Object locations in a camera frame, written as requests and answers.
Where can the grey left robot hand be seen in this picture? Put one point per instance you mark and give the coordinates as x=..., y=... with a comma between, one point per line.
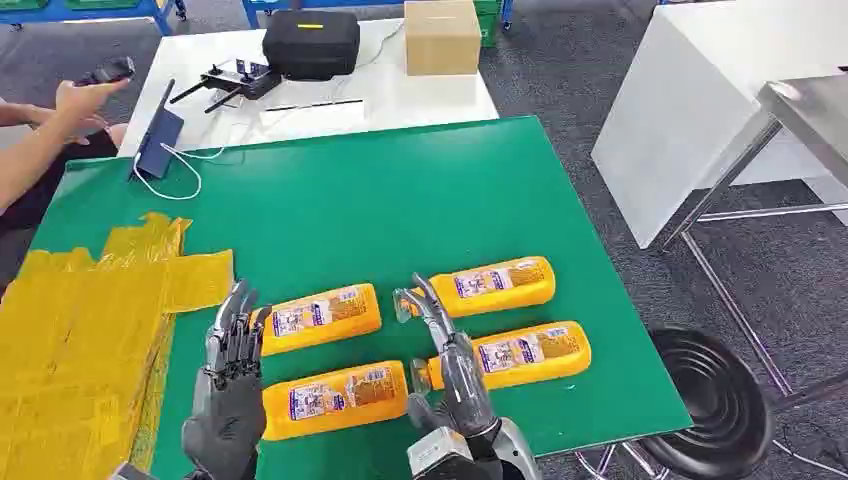
x=225, y=411

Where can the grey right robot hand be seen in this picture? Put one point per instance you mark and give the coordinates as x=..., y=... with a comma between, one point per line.
x=464, y=384

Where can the orange drink bottle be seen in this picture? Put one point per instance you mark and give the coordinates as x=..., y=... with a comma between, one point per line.
x=530, y=354
x=497, y=285
x=338, y=399
x=324, y=319

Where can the yellow plastic sheet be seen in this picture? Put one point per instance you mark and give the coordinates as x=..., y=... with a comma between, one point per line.
x=73, y=351

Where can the chrome stool legs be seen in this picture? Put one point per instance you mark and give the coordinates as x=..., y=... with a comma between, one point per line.
x=616, y=464

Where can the green table mat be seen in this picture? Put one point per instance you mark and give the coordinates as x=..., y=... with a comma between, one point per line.
x=371, y=212

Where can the dark blue tablet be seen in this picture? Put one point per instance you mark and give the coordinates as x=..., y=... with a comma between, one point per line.
x=159, y=142

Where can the black remote controller with antennas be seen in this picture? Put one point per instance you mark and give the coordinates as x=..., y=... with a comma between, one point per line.
x=248, y=81

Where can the person's hand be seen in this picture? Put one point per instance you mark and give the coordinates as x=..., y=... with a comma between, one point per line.
x=79, y=106

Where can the cardboard box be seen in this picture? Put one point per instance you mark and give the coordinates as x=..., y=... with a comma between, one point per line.
x=442, y=40

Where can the white side table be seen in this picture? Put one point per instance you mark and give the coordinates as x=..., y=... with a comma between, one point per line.
x=689, y=106

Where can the black phone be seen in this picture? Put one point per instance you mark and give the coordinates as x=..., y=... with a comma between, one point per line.
x=106, y=70

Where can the green crate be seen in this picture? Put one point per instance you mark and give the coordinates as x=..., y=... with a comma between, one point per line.
x=488, y=23
x=20, y=3
x=99, y=2

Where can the black carry case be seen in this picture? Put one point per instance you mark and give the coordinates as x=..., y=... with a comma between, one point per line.
x=311, y=43

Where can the blue metal rack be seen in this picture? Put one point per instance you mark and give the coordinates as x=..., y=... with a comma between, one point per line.
x=255, y=10
x=119, y=9

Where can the steel bench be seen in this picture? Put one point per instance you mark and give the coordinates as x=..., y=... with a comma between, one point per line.
x=811, y=112

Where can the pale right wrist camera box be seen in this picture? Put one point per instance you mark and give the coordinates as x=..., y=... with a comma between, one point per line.
x=437, y=457

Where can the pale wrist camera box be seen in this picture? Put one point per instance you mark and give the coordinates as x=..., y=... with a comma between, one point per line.
x=131, y=473
x=437, y=457

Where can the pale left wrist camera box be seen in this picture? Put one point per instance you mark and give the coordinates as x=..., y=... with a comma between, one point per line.
x=131, y=473

